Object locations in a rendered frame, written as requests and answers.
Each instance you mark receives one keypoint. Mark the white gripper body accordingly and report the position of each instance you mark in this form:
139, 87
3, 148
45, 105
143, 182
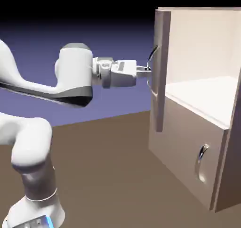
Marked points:
124, 73

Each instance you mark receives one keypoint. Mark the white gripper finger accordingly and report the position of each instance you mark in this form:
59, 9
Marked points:
141, 68
142, 74

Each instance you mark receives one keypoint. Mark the beige hinged cabinet door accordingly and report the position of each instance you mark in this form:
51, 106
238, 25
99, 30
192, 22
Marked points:
160, 77

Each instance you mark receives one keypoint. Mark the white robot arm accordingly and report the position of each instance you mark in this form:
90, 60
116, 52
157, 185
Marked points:
73, 69

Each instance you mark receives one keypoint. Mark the beige cabinet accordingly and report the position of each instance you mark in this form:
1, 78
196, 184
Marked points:
197, 103

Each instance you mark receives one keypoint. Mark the beige closed cabinet door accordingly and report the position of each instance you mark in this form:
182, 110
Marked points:
180, 143

